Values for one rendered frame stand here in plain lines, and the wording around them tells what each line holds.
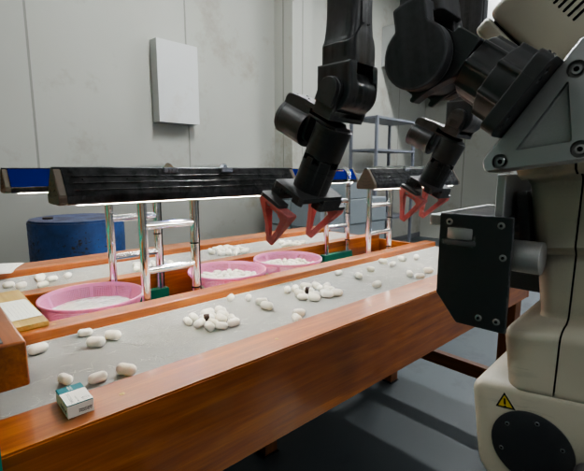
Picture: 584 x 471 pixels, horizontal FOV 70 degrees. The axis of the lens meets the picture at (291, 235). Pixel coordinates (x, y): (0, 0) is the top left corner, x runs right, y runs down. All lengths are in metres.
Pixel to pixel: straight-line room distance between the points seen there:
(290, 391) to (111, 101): 3.01
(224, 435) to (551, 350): 0.53
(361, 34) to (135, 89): 3.15
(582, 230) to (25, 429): 0.78
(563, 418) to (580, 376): 0.06
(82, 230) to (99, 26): 1.65
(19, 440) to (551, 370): 0.70
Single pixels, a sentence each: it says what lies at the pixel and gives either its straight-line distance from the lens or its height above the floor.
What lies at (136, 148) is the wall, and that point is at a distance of 3.64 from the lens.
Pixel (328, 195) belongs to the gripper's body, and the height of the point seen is 1.07.
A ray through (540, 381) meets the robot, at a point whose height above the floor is 0.82.
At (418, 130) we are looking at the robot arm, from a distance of 1.03.
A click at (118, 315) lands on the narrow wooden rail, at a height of 0.76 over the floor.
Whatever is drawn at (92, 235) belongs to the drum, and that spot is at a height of 0.74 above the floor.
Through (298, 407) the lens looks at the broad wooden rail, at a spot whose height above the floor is 0.63.
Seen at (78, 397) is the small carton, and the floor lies 0.78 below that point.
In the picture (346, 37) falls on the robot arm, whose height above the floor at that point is 1.28.
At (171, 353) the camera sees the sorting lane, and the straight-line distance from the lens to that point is 0.91.
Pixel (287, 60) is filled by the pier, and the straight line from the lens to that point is 4.53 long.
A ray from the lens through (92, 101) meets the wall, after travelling 3.53.
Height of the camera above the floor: 1.11
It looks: 9 degrees down
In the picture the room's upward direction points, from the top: straight up
